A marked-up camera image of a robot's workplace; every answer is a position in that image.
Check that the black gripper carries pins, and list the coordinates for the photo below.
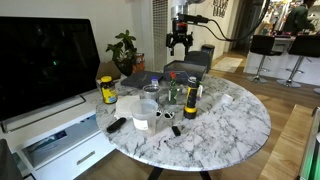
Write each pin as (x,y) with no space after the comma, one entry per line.
(180,30)

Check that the small bottle with blue cap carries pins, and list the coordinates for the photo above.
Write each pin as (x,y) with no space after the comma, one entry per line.
(154,81)

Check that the yellow-lidded vitamin bottle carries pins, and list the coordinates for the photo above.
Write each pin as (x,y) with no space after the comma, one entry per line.
(108,90)

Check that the black trash can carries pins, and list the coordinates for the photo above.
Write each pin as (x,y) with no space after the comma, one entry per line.
(210,50)

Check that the orange packet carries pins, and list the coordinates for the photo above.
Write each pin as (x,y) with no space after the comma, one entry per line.
(140,62)

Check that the dark grey notebook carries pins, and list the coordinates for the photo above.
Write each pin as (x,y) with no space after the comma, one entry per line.
(141,79)

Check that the beige floor rug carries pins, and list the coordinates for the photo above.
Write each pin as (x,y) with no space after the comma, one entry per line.
(228,64)

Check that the metal-rimmed glass jar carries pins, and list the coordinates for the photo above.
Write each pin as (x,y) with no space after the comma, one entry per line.
(151,92)

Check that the black and yellow flashlight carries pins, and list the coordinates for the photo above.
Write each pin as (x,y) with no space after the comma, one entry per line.
(191,98)

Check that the green potted plant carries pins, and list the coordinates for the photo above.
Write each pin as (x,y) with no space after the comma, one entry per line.
(123,50)

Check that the white-framed sunglasses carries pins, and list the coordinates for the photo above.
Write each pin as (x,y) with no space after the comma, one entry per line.
(165,114)

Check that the small white translucent cup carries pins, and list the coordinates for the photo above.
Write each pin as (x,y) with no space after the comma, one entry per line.
(227,99)

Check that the white bar counter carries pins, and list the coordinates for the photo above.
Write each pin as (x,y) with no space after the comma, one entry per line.
(250,63)

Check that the brown cardboard box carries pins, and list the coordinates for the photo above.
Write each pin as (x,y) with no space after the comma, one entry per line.
(107,70)

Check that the clear plastic measuring cup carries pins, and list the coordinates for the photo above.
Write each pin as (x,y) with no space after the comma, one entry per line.
(144,115)

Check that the white paper napkin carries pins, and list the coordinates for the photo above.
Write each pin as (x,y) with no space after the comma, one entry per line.
(126,106)

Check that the black bar stool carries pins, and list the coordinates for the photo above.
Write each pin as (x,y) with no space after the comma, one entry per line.
(265,45)
(305,46)

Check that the small black rectangular device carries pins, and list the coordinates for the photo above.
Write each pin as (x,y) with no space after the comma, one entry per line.
(176,130)

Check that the black remote control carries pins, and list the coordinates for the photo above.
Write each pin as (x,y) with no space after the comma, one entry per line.
(116,125)

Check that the person in green jacket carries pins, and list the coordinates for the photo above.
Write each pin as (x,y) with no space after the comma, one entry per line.
(298,18)

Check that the large black television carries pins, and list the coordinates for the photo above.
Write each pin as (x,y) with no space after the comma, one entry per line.
(43,63)

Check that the light wooden bench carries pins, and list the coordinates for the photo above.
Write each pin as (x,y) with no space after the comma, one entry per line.
(283,150)

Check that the white television cabinet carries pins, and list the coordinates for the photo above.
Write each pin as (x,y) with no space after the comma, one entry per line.
(60,140)

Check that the white louvered wall panel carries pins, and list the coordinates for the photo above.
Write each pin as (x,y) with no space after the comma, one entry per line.
(160,36)

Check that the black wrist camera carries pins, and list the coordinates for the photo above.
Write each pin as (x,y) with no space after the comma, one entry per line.
(193,18)

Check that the wall picture collage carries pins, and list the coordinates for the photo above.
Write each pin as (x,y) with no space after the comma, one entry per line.
(220,8)

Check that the metal post with green glow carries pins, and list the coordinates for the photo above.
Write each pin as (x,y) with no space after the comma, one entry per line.
(311,153)

